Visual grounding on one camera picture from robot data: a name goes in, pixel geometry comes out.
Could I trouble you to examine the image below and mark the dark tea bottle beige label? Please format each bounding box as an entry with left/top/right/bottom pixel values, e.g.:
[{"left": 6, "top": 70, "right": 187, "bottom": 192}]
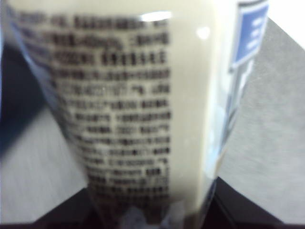
[{"left": 4, "top": 0, "right": 270, "bottom": 229}]

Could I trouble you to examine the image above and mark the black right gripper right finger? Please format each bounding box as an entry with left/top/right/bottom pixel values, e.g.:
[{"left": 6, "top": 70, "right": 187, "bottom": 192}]
[{"left": 209, "top": 177, "right": 286, "bottom": 229}]

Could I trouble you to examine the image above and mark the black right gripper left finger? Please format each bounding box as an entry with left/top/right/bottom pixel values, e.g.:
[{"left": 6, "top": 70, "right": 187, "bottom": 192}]
[{"left": 23, "top": 185, "right": 99, "bottom": 229}]

